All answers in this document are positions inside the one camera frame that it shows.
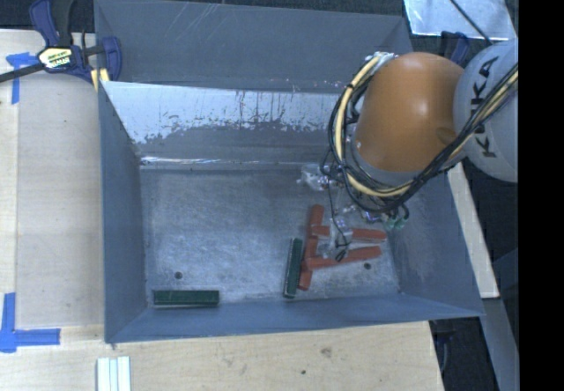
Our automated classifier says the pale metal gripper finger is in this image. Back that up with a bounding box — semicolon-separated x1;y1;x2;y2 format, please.
330;217;354;242
323;239;352;262

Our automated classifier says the grey metal bin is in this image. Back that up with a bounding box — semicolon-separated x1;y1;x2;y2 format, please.
93;0;486;344

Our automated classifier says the dark green flat block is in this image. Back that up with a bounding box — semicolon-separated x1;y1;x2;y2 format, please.
282;237;305;299
152;289;221;308

